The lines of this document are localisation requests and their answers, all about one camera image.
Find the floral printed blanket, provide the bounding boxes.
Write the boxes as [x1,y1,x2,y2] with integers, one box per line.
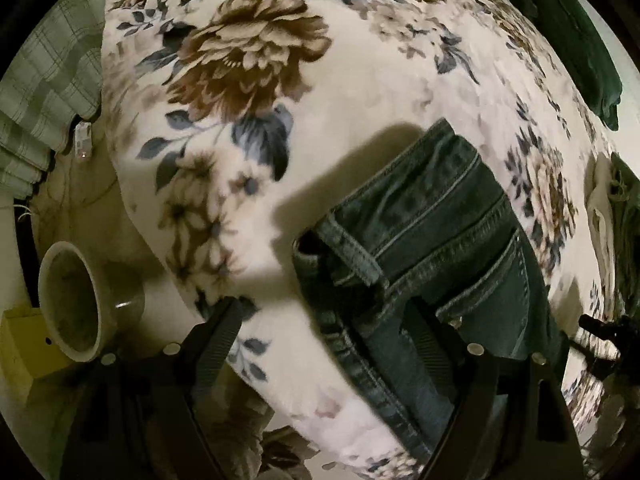
[100,0,632,480]

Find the blue denim pants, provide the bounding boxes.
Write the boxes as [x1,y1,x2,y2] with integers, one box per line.
[292,118,572,467]

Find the yellow box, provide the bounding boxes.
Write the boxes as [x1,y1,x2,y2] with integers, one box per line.
[0,307,67,382]

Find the grey round cup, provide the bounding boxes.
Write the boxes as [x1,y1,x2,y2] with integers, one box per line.
[37,240,146,364]

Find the dark green cloth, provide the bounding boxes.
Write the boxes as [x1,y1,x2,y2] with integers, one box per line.
[479,0,624,132]

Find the white and green cloth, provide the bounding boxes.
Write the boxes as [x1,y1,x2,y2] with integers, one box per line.
[584,152,640,313]

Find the plaid curtain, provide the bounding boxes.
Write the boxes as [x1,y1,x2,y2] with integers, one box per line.
[0,0,109,202]

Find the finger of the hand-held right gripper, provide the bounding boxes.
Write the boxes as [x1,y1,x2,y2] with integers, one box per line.
[570,313,640,381]

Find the beige cloth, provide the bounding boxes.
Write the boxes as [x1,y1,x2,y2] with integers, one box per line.
[190,374,322,480]

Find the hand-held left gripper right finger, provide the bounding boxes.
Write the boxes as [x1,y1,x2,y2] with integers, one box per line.
[401,304,587,480]

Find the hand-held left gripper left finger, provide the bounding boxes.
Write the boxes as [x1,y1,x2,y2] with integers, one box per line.
[60,299,247,480]

